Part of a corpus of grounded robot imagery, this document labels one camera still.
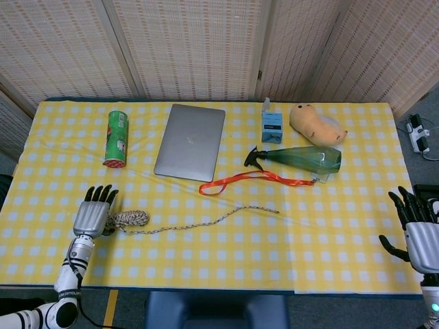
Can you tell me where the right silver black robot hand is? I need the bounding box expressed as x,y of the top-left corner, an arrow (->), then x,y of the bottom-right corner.
378,186 -> 439,274

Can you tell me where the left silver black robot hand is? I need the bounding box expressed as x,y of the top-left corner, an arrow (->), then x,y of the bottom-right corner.
73,184 -> 120,240

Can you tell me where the speckled white rope bundle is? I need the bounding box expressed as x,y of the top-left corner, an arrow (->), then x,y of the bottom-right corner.
105,204 -> 281,237

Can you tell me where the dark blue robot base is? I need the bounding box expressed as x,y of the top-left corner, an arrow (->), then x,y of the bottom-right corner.
143,290 -> 291,329

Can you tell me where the yellow white checkered tablecloth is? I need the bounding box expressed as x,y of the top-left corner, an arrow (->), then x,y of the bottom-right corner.
0,101 -> 423,295

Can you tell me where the green chip can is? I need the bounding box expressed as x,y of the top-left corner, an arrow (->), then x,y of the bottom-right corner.
102,110 -> 130,170

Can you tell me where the yellow floor tape strip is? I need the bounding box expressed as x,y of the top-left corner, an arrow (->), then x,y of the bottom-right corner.
102,289 -> 119,329

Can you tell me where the white power strip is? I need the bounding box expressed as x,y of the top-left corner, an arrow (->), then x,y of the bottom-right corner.
406,114 -> 431,154

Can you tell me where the grey closed laptop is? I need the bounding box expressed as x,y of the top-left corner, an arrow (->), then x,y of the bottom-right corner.
153,103 -> 226,183

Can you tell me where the green spray bottle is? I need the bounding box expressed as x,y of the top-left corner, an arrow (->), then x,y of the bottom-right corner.
244,145 -> 343,174

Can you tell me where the yellow plush toy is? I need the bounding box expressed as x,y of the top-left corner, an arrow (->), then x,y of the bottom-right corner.
289,103 -> 349,145

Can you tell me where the blue cardboard box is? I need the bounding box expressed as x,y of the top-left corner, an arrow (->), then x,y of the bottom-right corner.
261,97 -> 284,144

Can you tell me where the woven folding screen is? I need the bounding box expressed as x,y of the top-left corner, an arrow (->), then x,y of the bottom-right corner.
0,0 -> 439,162

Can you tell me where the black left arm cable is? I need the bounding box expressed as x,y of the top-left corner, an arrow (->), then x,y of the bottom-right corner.
67,252 -> 114,329

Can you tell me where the orange lanyard strap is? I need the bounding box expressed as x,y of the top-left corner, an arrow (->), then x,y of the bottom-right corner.
199,170 -> 316,196

